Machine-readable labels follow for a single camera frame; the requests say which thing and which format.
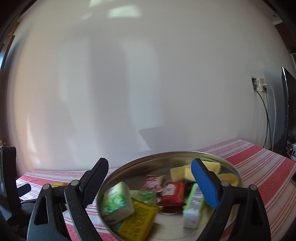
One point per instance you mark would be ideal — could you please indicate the round metal cookie tin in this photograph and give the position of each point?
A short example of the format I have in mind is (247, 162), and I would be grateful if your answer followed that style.
(133, 174)

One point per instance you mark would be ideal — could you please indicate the red white striped cloth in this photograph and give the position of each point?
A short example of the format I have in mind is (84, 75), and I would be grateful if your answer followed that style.
(269, 171)

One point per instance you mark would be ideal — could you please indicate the red snack packet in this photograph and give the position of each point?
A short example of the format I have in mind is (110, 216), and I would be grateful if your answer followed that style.
(173, 194)

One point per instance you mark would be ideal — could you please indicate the small green tissue pack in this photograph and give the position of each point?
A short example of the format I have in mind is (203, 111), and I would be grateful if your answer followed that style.
(145, 196)

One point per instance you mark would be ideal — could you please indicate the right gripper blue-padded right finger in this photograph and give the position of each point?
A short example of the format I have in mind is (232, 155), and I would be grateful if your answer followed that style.
(251, 222)

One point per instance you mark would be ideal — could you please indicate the black monitor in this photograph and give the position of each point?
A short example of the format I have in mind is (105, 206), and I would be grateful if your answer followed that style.
(289, 91)

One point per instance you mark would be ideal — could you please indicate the yellow green scouring sponge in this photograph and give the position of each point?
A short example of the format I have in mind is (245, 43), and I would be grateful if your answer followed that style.
(211, 166)

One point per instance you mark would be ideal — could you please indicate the yellow sponge piece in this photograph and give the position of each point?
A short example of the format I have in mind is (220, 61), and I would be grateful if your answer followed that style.
(229, 177)

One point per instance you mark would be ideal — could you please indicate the yellow tissue pack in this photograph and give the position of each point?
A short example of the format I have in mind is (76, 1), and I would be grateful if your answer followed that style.
(139, 224)
(54, 185)

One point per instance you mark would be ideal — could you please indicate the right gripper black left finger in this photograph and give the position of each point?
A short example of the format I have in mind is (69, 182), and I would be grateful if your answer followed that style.
(47, 220)

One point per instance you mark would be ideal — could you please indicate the pink white snack packet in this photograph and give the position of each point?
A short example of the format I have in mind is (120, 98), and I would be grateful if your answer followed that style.
(153, 183)

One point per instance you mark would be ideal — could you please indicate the wall power socket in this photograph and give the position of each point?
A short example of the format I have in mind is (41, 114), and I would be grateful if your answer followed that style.
(259, 84)

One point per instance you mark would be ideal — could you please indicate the green small packet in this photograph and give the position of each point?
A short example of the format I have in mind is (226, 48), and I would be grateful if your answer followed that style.
(192, 211)

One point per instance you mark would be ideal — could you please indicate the speckled yellow sponge cube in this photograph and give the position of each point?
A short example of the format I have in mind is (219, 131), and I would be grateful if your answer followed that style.
(181, 174)

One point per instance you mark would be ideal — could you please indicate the large green tissue pack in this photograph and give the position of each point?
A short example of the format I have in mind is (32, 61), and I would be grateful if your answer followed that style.
(116, 204)

